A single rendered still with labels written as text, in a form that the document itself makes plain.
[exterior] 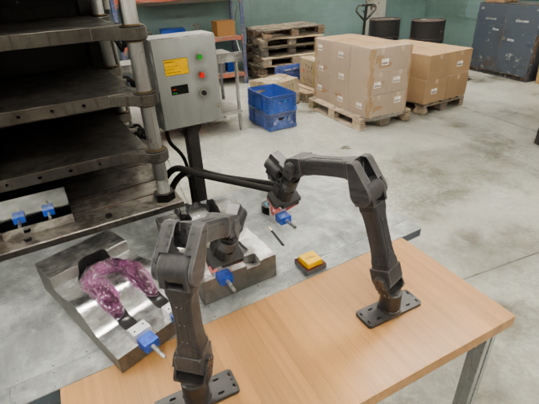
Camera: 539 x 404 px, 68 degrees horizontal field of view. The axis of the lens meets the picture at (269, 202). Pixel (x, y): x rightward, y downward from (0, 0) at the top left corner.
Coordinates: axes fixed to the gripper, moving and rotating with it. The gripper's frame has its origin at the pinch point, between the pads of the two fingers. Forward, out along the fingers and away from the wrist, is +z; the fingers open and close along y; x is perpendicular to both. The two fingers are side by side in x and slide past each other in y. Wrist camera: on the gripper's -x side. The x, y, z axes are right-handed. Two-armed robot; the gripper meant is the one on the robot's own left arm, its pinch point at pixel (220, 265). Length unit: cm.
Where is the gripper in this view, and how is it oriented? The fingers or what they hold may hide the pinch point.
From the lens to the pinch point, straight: 126.3
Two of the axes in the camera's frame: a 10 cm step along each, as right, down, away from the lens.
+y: -8.6, 2.8, -4.2
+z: -2.2, 5.5, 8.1
